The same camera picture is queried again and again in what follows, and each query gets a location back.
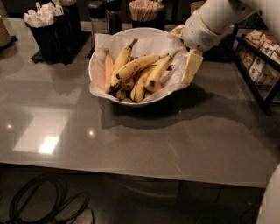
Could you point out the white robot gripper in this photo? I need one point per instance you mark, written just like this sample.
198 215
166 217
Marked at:
199 31

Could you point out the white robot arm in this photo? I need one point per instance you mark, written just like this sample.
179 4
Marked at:
238 10

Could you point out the white paper bowl liner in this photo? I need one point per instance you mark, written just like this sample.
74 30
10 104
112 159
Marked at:
150 41

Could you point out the long top yellow banana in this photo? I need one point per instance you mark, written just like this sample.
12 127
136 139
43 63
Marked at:
137 65

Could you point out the white bowl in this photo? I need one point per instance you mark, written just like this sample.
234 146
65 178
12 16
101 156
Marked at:
137 67

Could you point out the bottom right orange banana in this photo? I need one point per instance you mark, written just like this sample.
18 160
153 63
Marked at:
149 93

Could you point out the orange banana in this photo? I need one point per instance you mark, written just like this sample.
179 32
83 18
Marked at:
109 64
149 93

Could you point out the small middle banana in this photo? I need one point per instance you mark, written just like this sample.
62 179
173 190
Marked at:
128 83

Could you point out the small banana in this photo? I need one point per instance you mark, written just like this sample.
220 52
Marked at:
121 94
128 83

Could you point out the far left orange banana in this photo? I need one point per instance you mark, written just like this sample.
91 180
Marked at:
109 64

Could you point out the small bottom left banana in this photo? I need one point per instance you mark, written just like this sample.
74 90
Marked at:
121 94

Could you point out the wooden stir sticks cup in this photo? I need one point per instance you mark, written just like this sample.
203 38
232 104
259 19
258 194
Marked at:
147 13

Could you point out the pepper shaker black lid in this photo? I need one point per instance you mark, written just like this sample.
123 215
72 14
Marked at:
113 11

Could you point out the salt shaker black lid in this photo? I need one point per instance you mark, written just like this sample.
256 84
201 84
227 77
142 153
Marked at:
98 19

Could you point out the black cutlery holder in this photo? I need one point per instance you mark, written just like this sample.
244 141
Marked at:
63 29

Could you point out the white plastic cutlery bundle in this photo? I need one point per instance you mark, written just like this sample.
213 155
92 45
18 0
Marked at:
43 15

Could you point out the brown cup stack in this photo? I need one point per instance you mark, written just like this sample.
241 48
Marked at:
5 38

